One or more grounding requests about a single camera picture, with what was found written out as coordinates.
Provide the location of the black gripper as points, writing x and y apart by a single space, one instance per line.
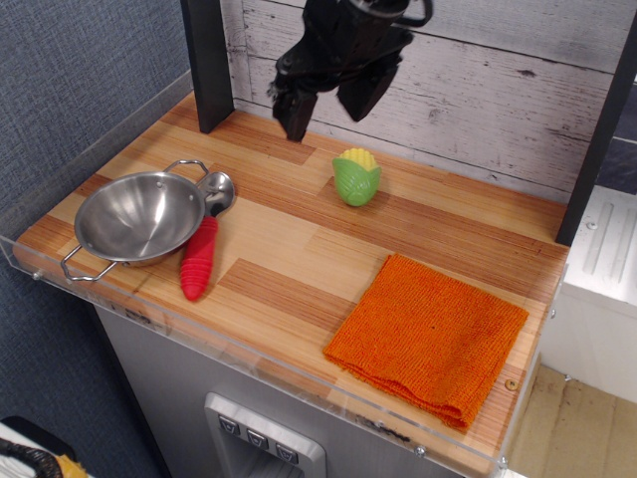
352 45

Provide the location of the green yellow toy corn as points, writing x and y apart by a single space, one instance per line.
356 176

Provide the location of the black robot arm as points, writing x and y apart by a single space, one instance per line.
353 47

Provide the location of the orange folded towel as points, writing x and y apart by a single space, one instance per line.
431 340

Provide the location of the silver dispenser panel with buttons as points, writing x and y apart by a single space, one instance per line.
249 444

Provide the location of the white ridged appliance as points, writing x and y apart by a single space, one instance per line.
590 333

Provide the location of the black yellow object at corner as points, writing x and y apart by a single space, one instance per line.
28 450

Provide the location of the dark left vertical post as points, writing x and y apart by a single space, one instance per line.
208 58

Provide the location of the dark vertical post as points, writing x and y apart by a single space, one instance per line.
616 98
208 58

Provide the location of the red handled metal spoon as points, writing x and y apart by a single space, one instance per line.
198 259

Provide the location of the stainless steel bowl with handles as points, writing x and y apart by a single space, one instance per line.
138 219

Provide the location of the dark right vertical post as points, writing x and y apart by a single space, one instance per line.
616 98

